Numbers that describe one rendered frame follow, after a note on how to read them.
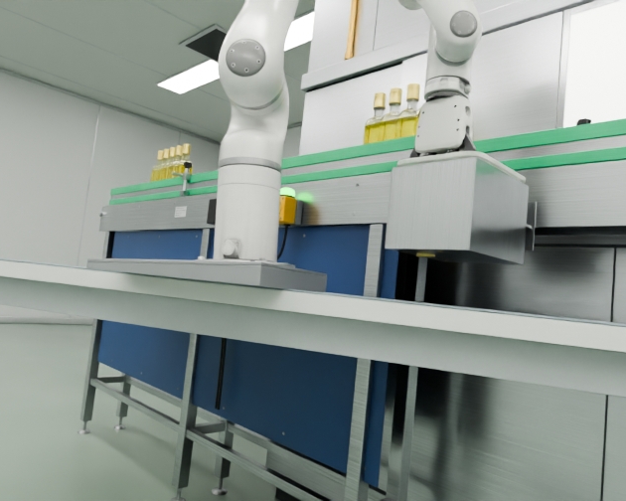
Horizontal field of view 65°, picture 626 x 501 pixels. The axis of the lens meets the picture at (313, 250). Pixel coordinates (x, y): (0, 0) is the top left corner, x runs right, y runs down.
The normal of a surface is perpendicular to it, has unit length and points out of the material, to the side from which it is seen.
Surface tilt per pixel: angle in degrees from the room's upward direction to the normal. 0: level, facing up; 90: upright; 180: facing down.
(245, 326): 90
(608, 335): 90
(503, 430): 90
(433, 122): 91
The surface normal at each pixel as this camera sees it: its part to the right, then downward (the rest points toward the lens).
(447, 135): -0.65, -0.03
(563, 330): -0.33, -0.11
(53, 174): 0.70, 0.02
